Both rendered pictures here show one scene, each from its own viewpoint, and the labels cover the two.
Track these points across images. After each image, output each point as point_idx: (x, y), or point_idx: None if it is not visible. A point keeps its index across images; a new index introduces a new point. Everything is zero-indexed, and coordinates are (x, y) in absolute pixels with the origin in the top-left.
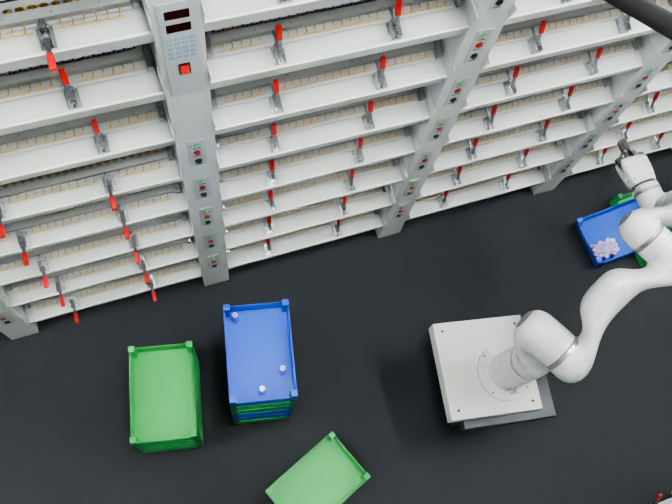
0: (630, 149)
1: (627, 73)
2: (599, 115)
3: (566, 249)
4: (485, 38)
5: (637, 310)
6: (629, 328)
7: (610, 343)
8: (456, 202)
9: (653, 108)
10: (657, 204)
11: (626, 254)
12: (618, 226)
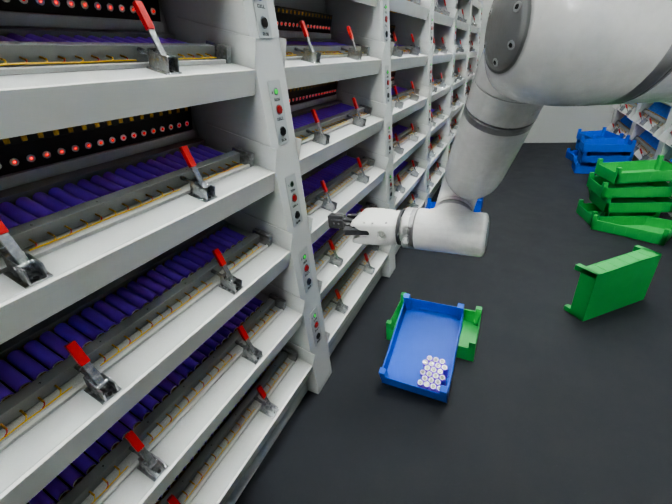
0: (348, 215)
1: (253, 115)
2: (281, 213)
3: (402, 414)
4: None
5: (529, 402)
6: (554, 430)
7: (572, 473)
8: (215, 498)
9: (333, 202)
10: (459, 167)
11: (454, 358)
12: (522, 54)
